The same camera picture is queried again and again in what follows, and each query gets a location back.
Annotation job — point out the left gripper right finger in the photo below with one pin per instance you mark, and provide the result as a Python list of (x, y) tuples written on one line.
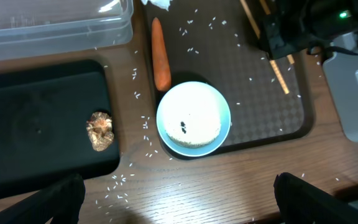
[(302, 203)]

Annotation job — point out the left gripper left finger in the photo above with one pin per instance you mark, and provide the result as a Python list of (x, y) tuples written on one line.
[(59, 203)]

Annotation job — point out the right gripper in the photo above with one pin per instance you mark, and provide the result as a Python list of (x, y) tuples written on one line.
[(306, 21)]

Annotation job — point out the brown food scrap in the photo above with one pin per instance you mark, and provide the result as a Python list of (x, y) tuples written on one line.
[(99, 129)]

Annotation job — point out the pile of white rice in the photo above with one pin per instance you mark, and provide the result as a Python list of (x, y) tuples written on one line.
[(190, 114)]

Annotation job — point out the light blue rice bowl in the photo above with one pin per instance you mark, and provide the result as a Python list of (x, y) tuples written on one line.
[(207, 149)]

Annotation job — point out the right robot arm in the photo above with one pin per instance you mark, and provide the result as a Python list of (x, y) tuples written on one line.
[(345, 20)]

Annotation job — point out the black plastic tray bin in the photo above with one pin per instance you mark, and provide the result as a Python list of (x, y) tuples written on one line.
[(43, 116)]

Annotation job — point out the brown serving tray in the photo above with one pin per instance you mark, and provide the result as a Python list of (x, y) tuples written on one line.
[(213, 41)]

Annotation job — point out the crumpled white napkin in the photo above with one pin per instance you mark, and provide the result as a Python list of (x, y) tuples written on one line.
[(163, 4)]

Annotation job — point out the orange carrot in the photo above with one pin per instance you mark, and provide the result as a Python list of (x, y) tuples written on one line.
[(162, 74)]

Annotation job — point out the clear plastic bin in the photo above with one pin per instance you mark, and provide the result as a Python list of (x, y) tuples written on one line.
[(31, 28)]

